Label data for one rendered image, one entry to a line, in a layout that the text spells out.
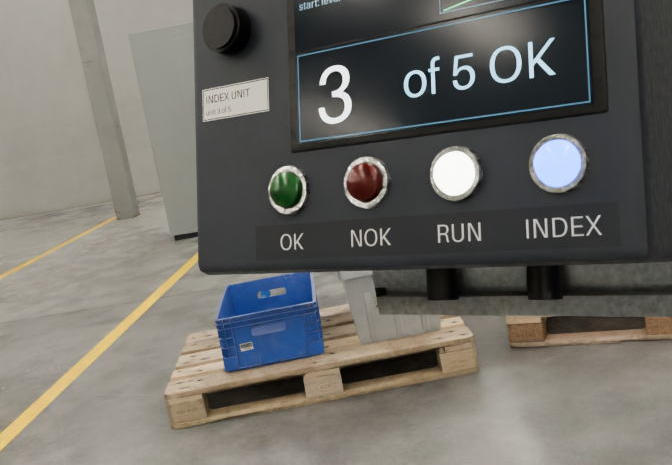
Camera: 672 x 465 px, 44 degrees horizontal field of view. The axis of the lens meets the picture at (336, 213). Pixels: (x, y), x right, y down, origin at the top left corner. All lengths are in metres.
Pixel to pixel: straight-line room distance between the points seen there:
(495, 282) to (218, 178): 0.17
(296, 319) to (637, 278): 2.84
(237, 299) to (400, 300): 3.33
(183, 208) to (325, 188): 7.42
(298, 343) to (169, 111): 4.79
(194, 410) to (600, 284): 2.87
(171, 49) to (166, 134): 0.77
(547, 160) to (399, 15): 0.11
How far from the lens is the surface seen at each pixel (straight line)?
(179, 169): 7.81
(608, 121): 0.38
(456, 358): 3.23
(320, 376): 3.20
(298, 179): 0.44
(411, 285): 0.49
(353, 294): 3.23
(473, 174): 0.39
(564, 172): 0.37
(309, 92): 0.45
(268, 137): 0.46
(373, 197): 0.42
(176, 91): 7.77
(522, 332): 3.45
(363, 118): 0.43
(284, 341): 3.27
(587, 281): 0.45
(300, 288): 3.80
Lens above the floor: 1.17
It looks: 9 degrees down
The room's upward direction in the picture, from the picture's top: 10 degrees counter-clockwise
